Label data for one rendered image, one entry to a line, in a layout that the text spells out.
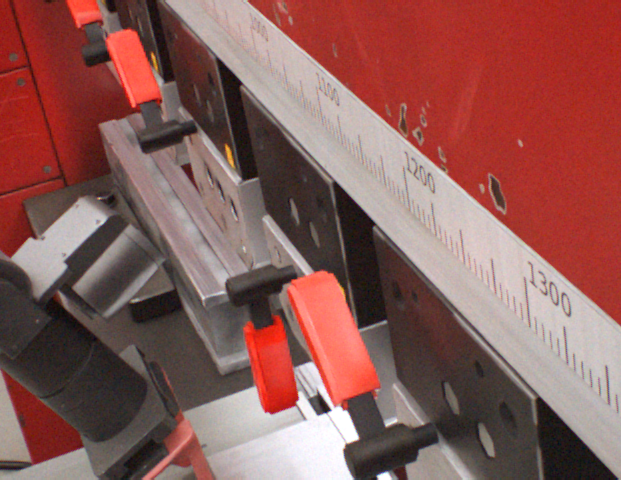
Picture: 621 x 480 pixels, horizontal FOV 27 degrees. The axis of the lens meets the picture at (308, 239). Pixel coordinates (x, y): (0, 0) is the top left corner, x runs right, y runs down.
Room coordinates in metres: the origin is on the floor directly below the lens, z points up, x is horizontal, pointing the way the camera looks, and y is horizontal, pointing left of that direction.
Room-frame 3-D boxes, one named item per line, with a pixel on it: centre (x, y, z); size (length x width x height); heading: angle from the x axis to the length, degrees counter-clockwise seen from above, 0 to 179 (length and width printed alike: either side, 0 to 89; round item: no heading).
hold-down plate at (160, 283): (1.38, 0.22, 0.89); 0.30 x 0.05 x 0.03; 15
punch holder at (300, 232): (0.64, -0.03, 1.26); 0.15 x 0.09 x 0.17; 15
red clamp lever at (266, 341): (0.64, 0.03, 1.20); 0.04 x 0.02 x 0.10; 105
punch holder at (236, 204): (0.83, 0.02, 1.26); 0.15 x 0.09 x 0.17; 15
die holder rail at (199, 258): (1.34, 0.15, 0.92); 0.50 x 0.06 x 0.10; 15
